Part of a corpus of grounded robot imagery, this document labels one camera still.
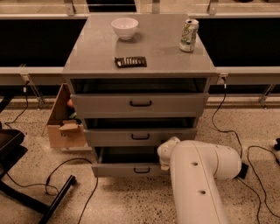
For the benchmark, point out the grey top drawer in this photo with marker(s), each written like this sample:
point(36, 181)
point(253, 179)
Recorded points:
point(138, 105)

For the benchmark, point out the grey middle drawer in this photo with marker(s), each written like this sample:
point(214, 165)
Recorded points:
point(135, 137)

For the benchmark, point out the black office chair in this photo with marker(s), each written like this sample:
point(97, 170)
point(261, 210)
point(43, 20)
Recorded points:
point(40, 173)

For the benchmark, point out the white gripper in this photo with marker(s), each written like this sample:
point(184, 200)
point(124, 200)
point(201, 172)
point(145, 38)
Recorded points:
point(164, 151)

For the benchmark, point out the grey drawer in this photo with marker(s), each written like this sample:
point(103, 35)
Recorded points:
point(127, 161)
point(138, 105)
point(135, 137)

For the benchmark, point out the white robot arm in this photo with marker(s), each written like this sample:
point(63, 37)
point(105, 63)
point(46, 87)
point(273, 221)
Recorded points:
point(194, 166)

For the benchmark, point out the white ceramic bowl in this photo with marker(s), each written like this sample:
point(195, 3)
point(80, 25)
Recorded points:
point(125, 27)

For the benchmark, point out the white green soda can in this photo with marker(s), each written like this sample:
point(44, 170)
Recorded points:
point(188, 37)

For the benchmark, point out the brown cardboard box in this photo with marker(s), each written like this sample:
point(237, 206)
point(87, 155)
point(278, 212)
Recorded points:
point(64, 132)

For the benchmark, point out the grey drawer cabinet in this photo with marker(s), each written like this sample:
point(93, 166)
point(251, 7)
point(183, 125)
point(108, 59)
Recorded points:
point(91, 68)

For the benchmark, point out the metal rail bracket left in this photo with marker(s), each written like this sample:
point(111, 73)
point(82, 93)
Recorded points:
point(29, 83)

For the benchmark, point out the metal rail bracket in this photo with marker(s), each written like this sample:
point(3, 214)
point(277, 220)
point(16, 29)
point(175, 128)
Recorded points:
point(265, 94)
point(29, 83)

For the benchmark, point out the metal rail bracket right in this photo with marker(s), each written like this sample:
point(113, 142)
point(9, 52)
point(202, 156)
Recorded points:
point(265, 94)

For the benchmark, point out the grey bottom drawer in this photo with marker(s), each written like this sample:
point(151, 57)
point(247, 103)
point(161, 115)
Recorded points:
point(127, 161)

